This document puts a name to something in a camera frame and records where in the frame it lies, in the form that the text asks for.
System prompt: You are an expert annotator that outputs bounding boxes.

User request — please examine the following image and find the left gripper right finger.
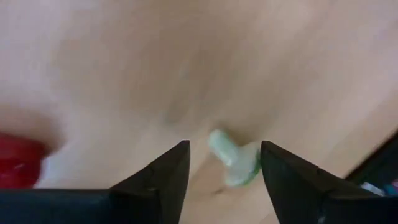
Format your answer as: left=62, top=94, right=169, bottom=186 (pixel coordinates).
left=260, top=140, right=398, bottom=224

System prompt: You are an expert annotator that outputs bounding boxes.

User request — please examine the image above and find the small red pepper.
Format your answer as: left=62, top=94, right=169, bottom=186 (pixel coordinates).
left=0, top=132, right=47, bottom=190

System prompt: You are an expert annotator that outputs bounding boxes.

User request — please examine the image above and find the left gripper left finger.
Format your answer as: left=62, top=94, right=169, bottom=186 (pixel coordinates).
left=108, top=139, right=192, bottom=224

